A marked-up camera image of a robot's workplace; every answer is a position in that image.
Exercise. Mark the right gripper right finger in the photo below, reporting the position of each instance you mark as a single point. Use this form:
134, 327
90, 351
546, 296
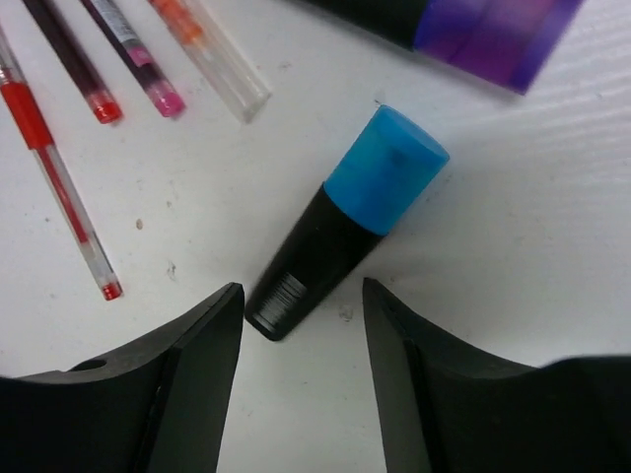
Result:
447, 406

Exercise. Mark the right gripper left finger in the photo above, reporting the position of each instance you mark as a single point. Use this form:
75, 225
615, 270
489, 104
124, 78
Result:
156, 404

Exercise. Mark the blue highlighter marker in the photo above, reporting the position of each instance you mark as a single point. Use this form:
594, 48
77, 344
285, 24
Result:
387, 167

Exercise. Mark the purple highlighter marker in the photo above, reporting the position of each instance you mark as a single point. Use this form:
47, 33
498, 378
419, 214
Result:
504, 42

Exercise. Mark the red pen middle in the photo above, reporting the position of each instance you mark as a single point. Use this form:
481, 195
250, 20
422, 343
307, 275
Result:
76, 63

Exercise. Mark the red pen right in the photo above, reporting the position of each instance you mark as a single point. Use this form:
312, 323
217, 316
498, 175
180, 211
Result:
136, 57

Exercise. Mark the red pen lying apart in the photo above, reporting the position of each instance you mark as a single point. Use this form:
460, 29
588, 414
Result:
20, 100

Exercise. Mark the red pen white cap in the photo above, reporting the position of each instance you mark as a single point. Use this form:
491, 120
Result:
216, 56

